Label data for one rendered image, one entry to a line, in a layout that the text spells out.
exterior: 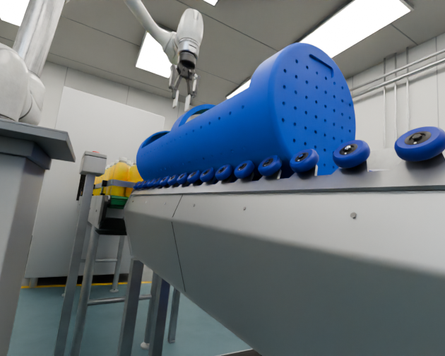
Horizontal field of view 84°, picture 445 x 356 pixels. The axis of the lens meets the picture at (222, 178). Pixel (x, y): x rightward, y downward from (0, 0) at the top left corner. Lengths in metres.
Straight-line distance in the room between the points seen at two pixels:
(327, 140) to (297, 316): 0.33
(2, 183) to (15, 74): 0.34
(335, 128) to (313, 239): 0.31
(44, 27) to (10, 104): 0.43
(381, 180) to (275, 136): 0.19
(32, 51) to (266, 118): 0.97
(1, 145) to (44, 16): 0.64
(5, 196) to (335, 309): 0.73
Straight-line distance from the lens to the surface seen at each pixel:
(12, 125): 0.72
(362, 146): 0.36
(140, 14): 1.30
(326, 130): 0.56
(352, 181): 0.34
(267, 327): 0.49
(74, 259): 1.44
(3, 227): 0.80
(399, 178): 0.32
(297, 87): 0.51
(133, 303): 1.25
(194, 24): 1.21
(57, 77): 6.02
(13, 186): 0.79
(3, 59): 0.97
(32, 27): 1.27
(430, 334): 0.32
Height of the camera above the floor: 0.87
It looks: 8 degrees up
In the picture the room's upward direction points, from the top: 6 degrees clockwise
